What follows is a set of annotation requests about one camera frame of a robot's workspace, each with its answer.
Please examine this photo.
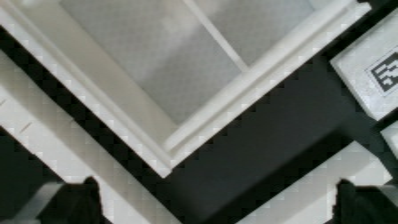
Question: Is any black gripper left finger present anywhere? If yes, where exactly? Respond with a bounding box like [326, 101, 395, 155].
[11, 176, 104, 224]

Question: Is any white cabinet door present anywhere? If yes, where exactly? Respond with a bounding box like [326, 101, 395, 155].
[237, 142, 393, 224]
[331, 15, 398, 120]

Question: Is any white cabinet body box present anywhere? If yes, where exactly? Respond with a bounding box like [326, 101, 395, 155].
[0, 0, 372, 175]

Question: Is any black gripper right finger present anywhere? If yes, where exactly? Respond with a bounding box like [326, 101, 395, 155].
[333, 179, 398, 224]

